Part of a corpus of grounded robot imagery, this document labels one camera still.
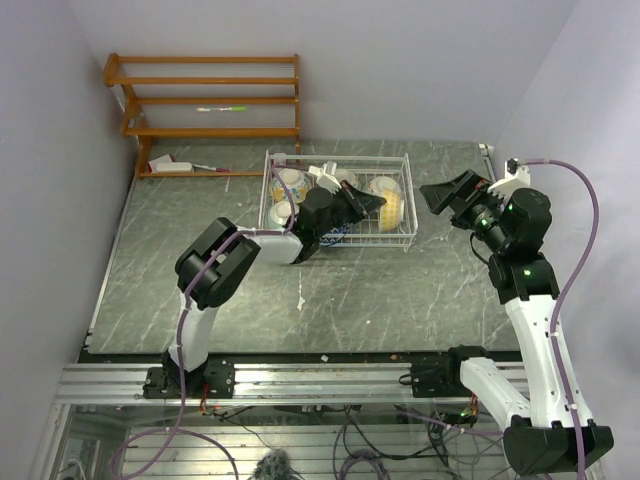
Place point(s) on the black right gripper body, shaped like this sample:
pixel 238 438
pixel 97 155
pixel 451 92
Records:
pixel 488 227

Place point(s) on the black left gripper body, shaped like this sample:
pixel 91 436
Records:
pixel 343 213

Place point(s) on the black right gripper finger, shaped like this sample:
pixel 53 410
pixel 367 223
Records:
pixel 463 214
pixel 467 186

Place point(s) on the orange floral bowl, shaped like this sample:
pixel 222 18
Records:
pixel 290 181
pixel 381 185
pixel 346 175

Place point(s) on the blue yellow patterned bowl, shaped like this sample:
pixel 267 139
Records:
pixel 391 214

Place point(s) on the red patterned bowl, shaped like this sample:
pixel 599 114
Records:
pixel 334 236

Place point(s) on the plain light teal bowl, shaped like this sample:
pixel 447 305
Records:
pixel 278 215

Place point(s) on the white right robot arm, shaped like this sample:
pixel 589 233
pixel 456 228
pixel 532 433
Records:
pixel 551 429

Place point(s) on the wooden shelf rack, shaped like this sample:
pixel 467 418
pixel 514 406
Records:
pixel 205 97

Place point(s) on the small red white card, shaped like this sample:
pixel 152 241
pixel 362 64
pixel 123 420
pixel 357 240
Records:
pixel 279 160

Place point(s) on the pink white pen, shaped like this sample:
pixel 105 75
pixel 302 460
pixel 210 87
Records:
pixel 211 168

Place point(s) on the green white pen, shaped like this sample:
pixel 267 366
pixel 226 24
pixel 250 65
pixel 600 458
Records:
pixel 222 109

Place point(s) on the white red box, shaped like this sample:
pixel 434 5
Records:
pixel 167 164

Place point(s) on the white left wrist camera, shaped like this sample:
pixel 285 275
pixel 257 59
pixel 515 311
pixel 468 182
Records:
pixel 325 176

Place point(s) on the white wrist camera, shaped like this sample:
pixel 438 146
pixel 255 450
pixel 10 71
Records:
pixel 325 176
pixel 516 175

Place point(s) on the white wire dish rack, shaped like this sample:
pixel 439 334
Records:
pixel 366 232

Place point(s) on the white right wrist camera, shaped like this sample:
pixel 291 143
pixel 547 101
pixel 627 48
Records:
pixel 516 175

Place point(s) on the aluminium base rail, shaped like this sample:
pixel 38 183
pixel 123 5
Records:
pixel 269 384

